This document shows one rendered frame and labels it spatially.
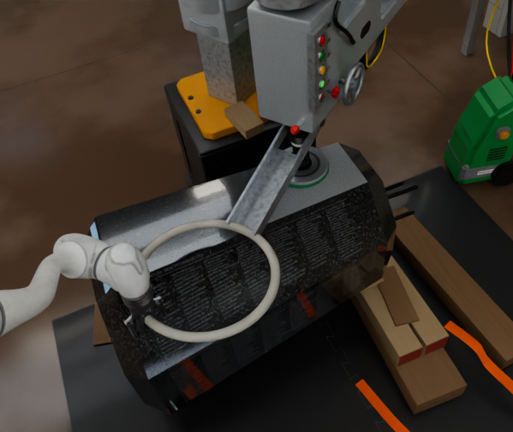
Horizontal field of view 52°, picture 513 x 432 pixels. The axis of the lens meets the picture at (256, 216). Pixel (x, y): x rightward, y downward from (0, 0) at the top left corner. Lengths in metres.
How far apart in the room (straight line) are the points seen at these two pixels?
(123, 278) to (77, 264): 0.14
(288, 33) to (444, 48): 2.87
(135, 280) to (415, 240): 1.78
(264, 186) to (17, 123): 2.74
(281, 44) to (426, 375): 1.55
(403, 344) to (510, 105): 1.37
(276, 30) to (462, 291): 1.64
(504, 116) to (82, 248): 2.25
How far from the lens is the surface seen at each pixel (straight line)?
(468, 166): 3.24
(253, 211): 1.90
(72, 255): 1.50
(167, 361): 1.99
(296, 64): 1.69
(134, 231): 2.06
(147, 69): 4.44
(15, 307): 1.16
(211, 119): 2.57
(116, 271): 1.44
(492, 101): 3.09
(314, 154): 2.16
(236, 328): 1.61
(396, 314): 2.49
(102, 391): 2.74
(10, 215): 3.66
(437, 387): 2.50
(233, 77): 2.50
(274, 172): 1.95
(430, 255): 2.85
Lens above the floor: 2.40
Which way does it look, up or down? 50 degrees down
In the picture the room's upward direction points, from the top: 9 degrees counter-clockwise
